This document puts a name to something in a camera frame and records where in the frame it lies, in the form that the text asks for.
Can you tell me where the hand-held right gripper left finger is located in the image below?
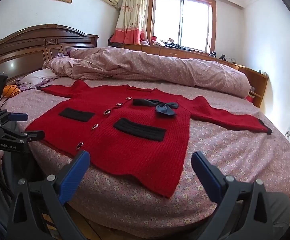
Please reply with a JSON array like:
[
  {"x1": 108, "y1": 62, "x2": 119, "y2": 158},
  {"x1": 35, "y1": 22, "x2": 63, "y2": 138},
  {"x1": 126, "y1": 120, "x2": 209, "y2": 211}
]
[{"x1": 6, "y1": 150, "x2": 91, "y2": 240}]

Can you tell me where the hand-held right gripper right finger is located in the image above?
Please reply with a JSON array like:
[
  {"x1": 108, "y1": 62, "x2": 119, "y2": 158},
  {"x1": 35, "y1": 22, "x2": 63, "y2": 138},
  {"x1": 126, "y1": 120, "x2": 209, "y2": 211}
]
[{"x1": 191, "y1": 151, "x2": 280, "y2": 240}]

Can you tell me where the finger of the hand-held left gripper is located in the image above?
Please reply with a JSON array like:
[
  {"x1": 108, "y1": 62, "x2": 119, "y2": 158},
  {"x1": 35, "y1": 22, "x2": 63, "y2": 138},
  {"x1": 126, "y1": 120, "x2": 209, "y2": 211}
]
[
  {"x1": 0, "y1": 111, "x2": 29, "y2": 128},
  {"x1": 0, "y1": 127, "x2": 46, "y2": 146}
]

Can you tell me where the red knit cardigan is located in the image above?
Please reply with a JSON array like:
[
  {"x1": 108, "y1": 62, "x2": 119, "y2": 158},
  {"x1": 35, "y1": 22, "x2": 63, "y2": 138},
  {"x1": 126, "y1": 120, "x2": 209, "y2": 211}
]
[{"x1": 25, "y1": 80, "x2": 273, "y2": 198}]

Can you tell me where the pile of clothes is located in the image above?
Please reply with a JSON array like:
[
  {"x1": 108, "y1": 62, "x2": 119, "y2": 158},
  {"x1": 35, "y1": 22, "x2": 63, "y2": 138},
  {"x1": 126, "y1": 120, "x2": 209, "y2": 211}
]
[{"x1": 151, "y1": 37, "x2": 193, "y2": 50}]

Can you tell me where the orange round object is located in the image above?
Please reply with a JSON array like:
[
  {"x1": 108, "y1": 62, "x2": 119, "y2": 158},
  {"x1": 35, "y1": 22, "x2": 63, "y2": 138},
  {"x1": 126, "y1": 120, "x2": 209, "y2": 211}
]
[{"x1": 2, "y1": 85, "x2": 20, "y2": 97}]

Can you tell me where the pale purple pillow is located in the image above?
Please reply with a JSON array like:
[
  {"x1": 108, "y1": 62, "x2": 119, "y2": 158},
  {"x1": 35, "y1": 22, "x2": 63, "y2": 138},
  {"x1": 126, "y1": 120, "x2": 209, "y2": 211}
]
[{"x1": 16, "y1": 69, "x2": 60, "y2": 90}]

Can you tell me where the dark wooden headboard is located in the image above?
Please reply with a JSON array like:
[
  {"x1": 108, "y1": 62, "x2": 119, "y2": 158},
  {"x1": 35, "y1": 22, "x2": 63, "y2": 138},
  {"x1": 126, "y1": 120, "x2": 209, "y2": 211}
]
[{"x1": 0, "y1": 24, "x2": 99, "y2": 85}]

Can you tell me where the person's grey trouser leg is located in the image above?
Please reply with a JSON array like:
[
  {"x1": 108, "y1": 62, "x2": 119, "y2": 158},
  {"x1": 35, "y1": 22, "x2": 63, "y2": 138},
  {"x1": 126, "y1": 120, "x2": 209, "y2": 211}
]
[{"x1": 266, "y1": 192, "x2": 290, "y2": 240}]

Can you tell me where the wooden window cabinet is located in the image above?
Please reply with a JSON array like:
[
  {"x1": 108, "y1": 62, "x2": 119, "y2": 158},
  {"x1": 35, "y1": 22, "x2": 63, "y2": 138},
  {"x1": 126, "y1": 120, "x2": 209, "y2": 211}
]
[{"x1": 121, "y1": 44, "x2": 269, "y2": 108}]

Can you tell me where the pink floral quilt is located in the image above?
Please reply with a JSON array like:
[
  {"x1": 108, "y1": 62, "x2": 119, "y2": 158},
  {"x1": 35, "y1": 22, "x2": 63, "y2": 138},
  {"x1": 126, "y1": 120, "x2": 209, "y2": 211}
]
[{"x1": 42, "y1": 46, "x2": 252, "y2": 98}]

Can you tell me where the cream and red curtain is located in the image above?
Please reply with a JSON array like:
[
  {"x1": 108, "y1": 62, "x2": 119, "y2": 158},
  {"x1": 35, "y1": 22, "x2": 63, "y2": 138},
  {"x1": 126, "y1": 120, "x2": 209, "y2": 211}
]
[{"x1": 110, "y1": 0, "x2": 150, "y2": 46}]

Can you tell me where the wooden framed window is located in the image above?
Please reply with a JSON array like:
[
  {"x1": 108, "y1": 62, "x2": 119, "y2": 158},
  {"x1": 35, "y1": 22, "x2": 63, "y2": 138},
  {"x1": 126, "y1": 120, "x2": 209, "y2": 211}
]
[{"x1": 147, "y1": 0, "x2": 217, "y2": 54}]

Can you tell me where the thin black cable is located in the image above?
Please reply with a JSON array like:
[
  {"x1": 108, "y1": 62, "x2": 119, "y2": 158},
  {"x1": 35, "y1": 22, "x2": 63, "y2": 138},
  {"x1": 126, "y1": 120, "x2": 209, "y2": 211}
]
[{"x1": 0, "y1": 82, "x2": 32, "y2": 108}]

